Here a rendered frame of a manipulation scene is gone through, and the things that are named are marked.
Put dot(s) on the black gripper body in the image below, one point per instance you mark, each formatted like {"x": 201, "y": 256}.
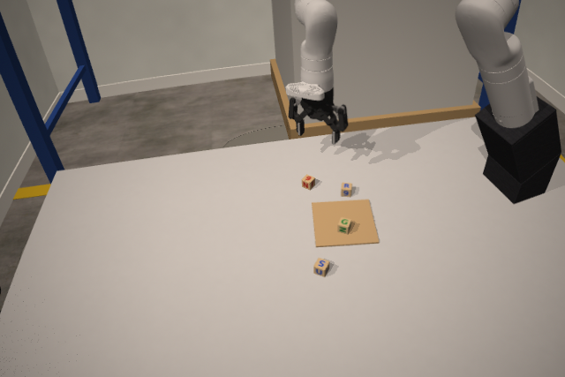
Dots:
{"x": 326, "y": 107}

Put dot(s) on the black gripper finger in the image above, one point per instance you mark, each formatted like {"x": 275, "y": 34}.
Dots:
{"x": 293, "y": 114}
{"x": 334, "y": 124}

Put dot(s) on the tan wooden block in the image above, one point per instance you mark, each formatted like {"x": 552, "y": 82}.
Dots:
{"x": 346, "y": 189}
{"x": 308, "y": 182}
{"x": 321, "y": 267}
{"x": 344, "y": 225}

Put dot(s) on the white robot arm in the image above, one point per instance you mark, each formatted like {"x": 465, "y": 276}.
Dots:
{"x": 510, "y": 90}

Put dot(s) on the tan square mat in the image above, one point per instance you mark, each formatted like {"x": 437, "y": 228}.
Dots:
{"x": 326, "y": 216}

